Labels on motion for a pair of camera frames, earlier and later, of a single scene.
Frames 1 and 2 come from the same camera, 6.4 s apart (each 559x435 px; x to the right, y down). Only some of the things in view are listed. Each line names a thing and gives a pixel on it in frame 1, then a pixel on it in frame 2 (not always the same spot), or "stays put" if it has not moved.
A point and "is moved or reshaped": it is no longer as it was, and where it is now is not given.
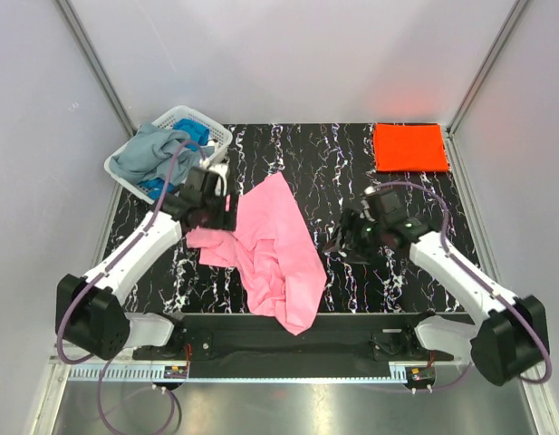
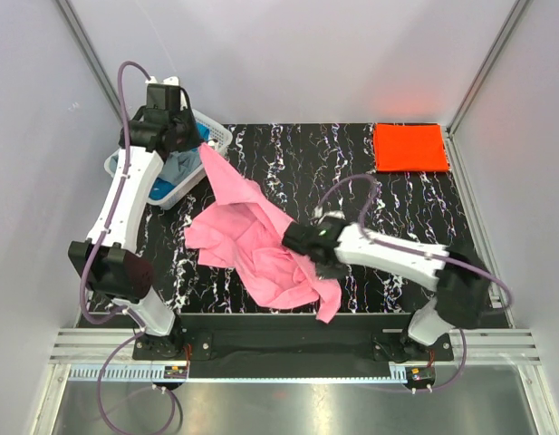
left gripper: (226, 218) → (193, 140)
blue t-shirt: (195, 130) stays put
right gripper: (353, 220) → (337, 272)
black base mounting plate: (337, 345) stays put
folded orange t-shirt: (409, 147) stays put
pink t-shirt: (272, 249) is moved or reshaped
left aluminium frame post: (81, 37) stays put
